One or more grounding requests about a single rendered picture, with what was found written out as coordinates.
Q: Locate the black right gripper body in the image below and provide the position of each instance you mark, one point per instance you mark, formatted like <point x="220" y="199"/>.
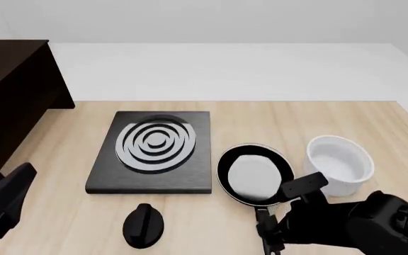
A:
<point x="317" y="225"/>

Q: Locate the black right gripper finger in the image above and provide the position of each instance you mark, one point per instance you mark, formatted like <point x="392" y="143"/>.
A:
<point x="275" y="233"/>

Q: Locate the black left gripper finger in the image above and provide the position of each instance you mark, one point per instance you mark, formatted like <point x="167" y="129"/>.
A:
<point x="16" y="194"/>

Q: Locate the black frying pan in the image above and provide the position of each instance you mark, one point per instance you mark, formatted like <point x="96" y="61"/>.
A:
<point x="253" y="172"/>

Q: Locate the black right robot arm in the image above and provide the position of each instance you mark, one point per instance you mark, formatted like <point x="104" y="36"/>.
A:
<point x="384" y="223"/>

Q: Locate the dark brown wooden cabinet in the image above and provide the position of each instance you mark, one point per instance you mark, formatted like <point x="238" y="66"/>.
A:
<point x="16" y="87"/>

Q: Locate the small black plate on stalk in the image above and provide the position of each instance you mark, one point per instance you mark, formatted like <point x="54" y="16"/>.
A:
<point x="303" y="186"/>

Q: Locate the white ceramic pot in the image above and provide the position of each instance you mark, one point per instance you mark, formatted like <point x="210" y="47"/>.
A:
<point x="342" y="162"/>

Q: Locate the flat black stove plate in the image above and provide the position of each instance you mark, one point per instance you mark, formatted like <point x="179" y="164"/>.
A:
<point x="108" y="175"/>

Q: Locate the round black stove knob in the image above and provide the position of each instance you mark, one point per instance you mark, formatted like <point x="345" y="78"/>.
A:
<point x="142" y="225"/>

